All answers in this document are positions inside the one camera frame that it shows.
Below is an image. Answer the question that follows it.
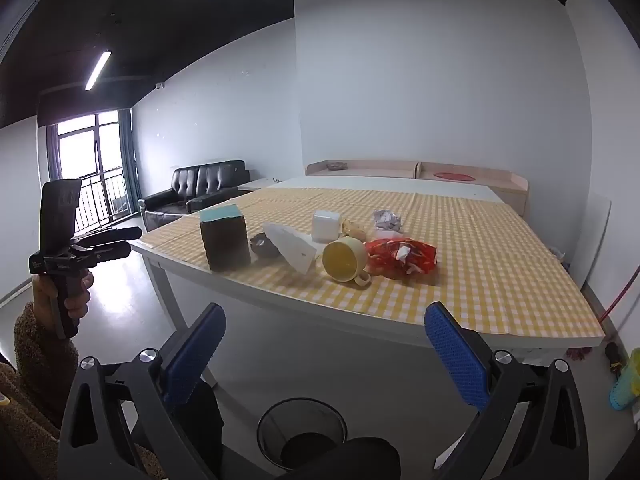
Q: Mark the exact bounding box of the gold foil wrapper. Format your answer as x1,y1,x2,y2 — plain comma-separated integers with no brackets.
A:
340,217,368,241

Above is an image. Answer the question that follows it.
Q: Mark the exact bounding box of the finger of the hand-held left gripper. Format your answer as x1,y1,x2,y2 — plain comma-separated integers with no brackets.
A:
80,241,132,264
74,226,144,249

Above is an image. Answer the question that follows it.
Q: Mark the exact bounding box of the yellow cup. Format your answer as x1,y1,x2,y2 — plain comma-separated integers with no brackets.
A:
321,236,372,287

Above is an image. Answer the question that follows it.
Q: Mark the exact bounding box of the window with railing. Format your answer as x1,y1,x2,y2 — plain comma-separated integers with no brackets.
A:
47,110,126,236

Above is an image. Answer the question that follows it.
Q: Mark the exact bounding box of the blue curtain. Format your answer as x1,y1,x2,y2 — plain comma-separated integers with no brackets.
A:
117,107,142,216

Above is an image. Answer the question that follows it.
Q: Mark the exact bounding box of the crumpled paper ball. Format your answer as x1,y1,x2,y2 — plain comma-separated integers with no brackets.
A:
372,208,404,233

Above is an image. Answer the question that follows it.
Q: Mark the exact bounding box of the white square cup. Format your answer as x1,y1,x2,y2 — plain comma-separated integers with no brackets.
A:
311,210,343,244

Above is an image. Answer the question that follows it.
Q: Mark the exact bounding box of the dark crumpled wrapper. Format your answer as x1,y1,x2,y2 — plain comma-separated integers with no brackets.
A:
249,232,283,260

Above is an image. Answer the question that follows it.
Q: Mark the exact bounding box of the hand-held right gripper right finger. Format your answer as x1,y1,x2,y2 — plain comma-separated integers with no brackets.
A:
424,301,591,480

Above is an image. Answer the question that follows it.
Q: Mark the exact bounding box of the black leather sofa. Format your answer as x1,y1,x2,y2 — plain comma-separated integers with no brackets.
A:
137,160,251,233

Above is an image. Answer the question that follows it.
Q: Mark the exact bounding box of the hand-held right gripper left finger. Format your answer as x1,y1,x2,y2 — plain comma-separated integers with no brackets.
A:
57,302,227,480

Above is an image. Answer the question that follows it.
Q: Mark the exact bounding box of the light wooden cabinet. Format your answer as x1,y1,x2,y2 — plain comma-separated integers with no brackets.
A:
305,160,420,179
416,161,529,216

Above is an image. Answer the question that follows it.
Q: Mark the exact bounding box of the white paper bag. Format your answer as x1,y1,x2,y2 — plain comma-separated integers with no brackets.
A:
262,221,318,276

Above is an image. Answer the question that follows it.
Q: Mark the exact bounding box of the ceiling strip light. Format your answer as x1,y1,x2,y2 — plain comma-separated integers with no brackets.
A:
84,50,112,92

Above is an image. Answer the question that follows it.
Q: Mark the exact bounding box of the long thin mop handle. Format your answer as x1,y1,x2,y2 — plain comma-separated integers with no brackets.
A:
600,265,640,323

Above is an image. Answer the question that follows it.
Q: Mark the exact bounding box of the yellow checked tablecloth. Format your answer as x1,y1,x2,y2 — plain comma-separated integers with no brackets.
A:
142,186,606,337

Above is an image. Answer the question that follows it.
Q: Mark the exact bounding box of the white low table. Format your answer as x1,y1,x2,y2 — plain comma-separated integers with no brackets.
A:
237,176,283,192

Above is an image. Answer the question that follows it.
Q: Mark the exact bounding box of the person's left hand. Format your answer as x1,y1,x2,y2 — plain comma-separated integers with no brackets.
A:
31,271,95,322

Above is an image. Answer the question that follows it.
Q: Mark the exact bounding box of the black mesh trash bin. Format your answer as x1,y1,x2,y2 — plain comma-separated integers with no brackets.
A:
256,397,348,473

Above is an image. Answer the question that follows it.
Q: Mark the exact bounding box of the red snack packet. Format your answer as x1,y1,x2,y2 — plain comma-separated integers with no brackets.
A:
364,237,438,278

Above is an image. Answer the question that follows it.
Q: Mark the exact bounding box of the person's left forearm brown sleeve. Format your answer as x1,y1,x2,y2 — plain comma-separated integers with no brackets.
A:
0,302,81,480

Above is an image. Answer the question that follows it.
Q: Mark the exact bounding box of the brown box with teal top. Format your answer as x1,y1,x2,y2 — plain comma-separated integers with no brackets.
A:
199,204,252,273

